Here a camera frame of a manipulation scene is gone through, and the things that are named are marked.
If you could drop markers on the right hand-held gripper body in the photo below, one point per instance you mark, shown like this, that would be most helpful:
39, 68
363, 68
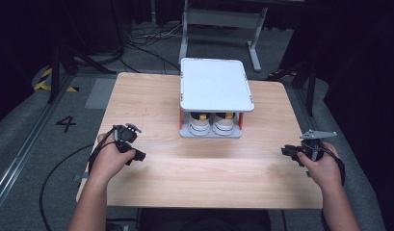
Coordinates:
315, 146

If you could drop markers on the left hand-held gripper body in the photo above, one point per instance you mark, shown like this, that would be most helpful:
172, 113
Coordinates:
124, 134

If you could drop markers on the white shoe rack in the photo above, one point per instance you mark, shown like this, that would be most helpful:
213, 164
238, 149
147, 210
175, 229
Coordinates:
214, 86

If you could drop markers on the person's left hand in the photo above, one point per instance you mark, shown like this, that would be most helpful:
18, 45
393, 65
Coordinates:
109, 160

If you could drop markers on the person's right hand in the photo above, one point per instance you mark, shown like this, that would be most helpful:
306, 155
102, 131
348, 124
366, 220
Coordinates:
323, 170

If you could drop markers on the grey metal table clip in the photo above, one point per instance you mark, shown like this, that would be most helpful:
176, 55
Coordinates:
81, 177

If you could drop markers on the black tripod stand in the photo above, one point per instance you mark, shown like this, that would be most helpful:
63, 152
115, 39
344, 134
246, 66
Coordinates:
308, 86
61, 67

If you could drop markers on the yellow and black hazard tape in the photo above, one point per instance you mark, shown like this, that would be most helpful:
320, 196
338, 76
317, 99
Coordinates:
43, 82

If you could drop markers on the grey metal stand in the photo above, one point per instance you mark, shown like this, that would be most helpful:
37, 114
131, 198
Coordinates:
217, 19

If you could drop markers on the metal floor rail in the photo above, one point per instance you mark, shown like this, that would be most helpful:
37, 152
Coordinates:
24, 144

